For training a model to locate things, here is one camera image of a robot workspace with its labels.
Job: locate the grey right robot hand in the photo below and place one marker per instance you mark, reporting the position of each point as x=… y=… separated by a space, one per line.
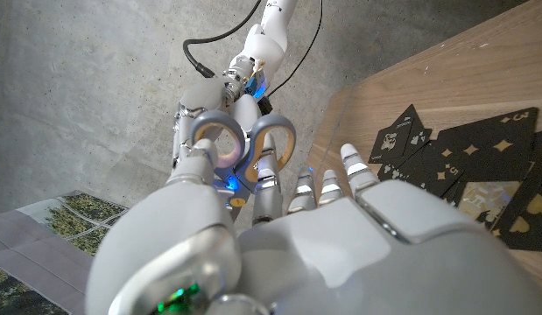
x=205 y=94

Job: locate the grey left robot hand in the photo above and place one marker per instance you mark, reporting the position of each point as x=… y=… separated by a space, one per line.
x=340 y=262

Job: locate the black playing card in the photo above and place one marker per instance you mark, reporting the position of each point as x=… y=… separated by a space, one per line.
x=485 y=140
x=397 y=140
x=531 y=219
x=489 y=201
x=428 y=175

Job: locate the printed forest window backdrop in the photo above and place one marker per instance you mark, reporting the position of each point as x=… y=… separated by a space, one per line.
x=34 y=245

